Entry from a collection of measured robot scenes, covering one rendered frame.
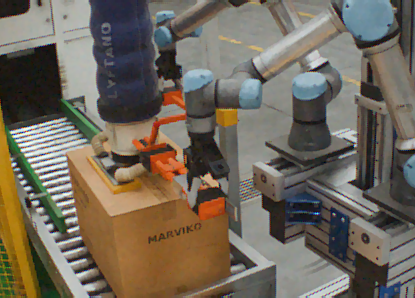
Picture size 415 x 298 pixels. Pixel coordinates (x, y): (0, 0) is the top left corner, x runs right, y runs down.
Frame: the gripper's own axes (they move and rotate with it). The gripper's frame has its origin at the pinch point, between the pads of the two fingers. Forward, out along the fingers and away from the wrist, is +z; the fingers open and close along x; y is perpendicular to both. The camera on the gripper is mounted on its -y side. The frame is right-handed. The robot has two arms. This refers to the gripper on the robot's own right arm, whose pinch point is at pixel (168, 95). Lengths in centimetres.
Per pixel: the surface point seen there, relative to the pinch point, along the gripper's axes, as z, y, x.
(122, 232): 19, 61, -43
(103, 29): -40, 36, -35
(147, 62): -27, 39, -22
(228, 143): 22.3, 9.6, 20.8
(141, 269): 35, 61, -38
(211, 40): 41, -221, 125
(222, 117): 10.6, 9.0, 19.0
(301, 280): 107, 10, 59
